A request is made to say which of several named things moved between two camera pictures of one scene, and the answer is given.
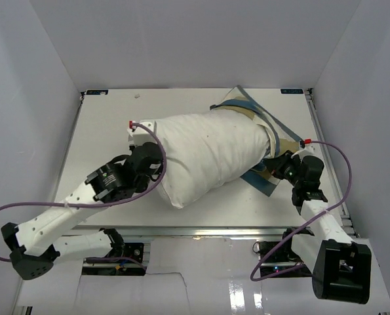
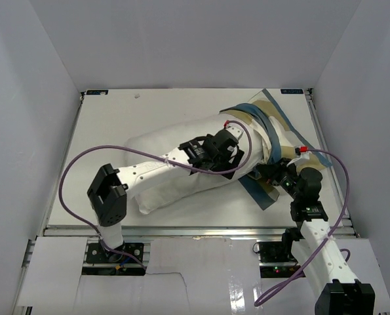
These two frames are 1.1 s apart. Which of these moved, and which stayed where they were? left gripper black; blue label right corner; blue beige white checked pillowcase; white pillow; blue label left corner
Moved: white pillow; blue beige white checked pillowcase; left gripper black
Stayed: blue label left corner; blue label right corner
